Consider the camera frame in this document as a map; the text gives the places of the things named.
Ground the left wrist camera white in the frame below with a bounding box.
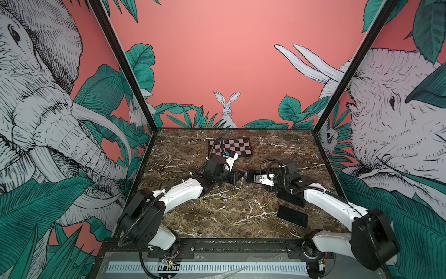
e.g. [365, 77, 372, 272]
[223, 151, 239, 172]

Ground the chessboard brown and pink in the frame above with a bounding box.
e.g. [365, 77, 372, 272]
[212, 137, 253, 158]

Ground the black corner post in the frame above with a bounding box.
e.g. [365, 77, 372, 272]
[312, 0, 398, 133]
[88, 0, 159, 133]

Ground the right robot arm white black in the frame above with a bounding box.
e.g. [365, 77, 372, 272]
[246, 159, 401, 271]

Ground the black smartphone blue edge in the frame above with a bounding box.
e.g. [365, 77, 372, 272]
[245, 169, 267, 184]

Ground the left black corner post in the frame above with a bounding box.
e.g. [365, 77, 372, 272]
[88, 0, 159, 133]

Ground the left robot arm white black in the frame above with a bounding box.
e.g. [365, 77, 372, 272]
[118, 146, 244, 279]

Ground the right black corner post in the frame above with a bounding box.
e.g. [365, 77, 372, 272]
[312, 0, 398, 133]

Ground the black front rail frame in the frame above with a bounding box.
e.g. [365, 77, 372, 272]
[93, 238, 314, 260]

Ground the white slotted cable duct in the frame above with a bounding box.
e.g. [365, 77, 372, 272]
[105, 261, 310, 275]

